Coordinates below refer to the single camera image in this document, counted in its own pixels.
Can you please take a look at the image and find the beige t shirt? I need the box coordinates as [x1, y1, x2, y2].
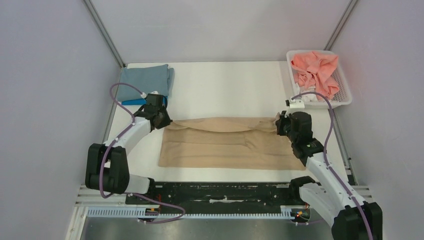
[158, 117, 305, 171]

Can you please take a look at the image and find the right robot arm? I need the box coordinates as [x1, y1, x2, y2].
[275, 111, 383, 240]

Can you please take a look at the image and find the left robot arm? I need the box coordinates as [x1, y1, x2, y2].
[85, 93, 172, 204]

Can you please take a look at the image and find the bright blue folded t shirt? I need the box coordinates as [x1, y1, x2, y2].
[120, 94, 168, 106]

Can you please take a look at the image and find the white t shirt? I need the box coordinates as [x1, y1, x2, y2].
[292, 83, 329, 102]

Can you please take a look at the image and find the grey-blue folded t shirt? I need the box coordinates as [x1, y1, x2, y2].
[116, 64, 175, 102]

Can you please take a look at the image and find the pink t shirt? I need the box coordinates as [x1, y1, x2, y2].
[290, 51, 340, 100]

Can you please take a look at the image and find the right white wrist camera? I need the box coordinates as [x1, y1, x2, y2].
[285, 99, 305, 110]

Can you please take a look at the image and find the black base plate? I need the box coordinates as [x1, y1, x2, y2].
[146, 181, 311, 214]

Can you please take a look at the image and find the right corner aluminium post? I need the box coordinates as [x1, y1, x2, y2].
[323, 0, 359, 51]

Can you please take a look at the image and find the corner aluminium post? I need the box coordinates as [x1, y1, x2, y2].
[82, 0, 127, 68]
[323, 0, 359, 51]

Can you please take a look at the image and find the white cable duct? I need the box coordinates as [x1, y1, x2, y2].
[86, 206, 300, 220]

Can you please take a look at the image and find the left corner aluminium post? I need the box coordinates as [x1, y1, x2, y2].
[82, 0, 127, 68]

